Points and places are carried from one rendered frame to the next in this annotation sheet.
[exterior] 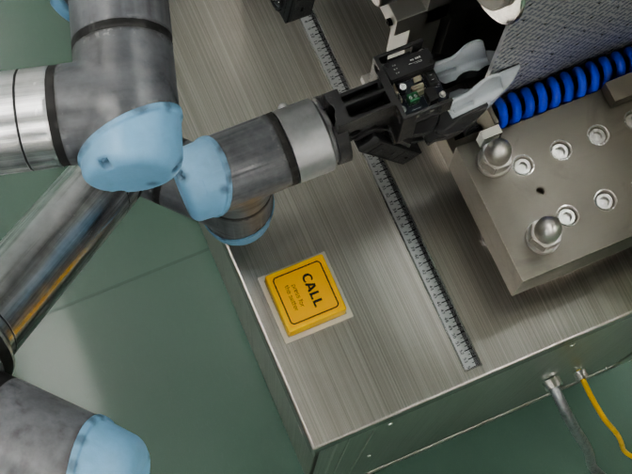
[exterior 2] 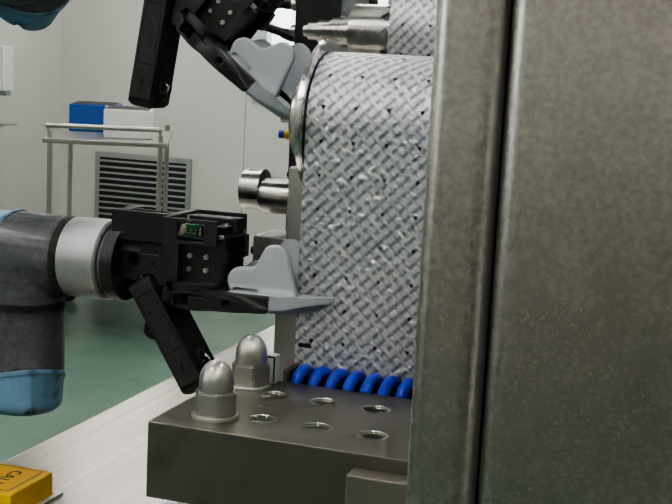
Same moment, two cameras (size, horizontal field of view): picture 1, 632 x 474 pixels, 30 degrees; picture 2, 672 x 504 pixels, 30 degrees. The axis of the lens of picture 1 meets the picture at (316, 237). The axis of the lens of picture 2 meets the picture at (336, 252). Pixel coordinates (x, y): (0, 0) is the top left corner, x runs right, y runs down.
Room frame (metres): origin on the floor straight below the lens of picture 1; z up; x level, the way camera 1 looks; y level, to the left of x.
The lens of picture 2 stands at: (-0.19, -0.98, 1.31)
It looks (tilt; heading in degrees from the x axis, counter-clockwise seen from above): 9 degrees down; 48
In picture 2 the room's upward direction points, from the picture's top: 3 degrees clockwise
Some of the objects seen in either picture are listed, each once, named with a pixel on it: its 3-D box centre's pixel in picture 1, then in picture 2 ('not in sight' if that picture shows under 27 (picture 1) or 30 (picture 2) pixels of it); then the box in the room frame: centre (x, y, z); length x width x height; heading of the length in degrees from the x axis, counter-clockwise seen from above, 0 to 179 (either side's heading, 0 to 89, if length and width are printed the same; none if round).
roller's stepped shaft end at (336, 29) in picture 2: not in sight; (329, 32); (0.75, 0.07, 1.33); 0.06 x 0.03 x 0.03; 119
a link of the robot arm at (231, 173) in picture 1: (232, 168); (24, 254); (0.39, 0.09, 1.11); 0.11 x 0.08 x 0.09; 119
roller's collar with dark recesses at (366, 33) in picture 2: not in sight; (381, 34); (0.78, 0.02, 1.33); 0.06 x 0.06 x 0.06; 29
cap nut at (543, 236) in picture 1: (546, 230); (216, 388); (0.38, -0.23, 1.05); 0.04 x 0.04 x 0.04
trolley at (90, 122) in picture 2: not in sight; (110, 214); (3.00, 4.09, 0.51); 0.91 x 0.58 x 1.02; 53
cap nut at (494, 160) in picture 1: (497, 153); (251, 360); (0.46, -0.18, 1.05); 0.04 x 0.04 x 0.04
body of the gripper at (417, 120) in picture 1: (383, 106); (176, 259); (0.47, -0.05, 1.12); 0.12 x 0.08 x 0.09; 119
